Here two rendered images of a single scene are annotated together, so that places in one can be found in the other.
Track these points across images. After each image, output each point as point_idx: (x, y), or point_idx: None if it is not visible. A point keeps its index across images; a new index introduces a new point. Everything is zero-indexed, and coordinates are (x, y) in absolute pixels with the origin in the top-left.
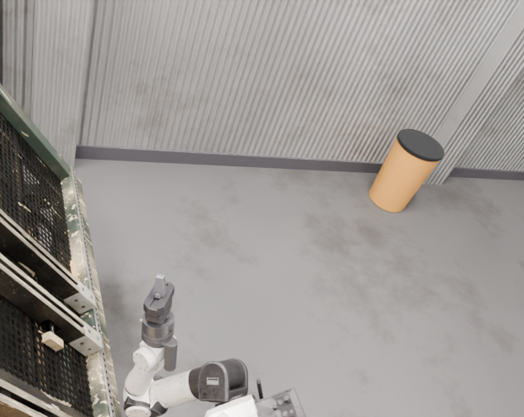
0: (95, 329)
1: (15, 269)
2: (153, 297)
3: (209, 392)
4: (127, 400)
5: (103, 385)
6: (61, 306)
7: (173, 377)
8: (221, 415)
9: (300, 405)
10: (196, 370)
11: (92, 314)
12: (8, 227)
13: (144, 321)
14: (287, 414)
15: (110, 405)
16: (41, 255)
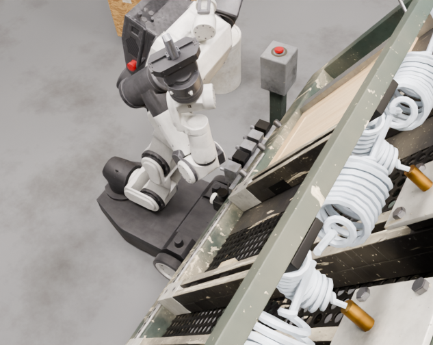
0: (154, 316)
1: (243, 272)
2: (181, 53)
3: None
4: (221, 152)
5: (198, 252)
6: (195, 286)
7: (176, 128)
8: (201, 22)
9: (136, 5)
10: (161, 103)
11: (141, 337)
12: (208, 337)
13: (196, 77)
14: (150, 10)
15: (206, 235)
16: (172, 342)
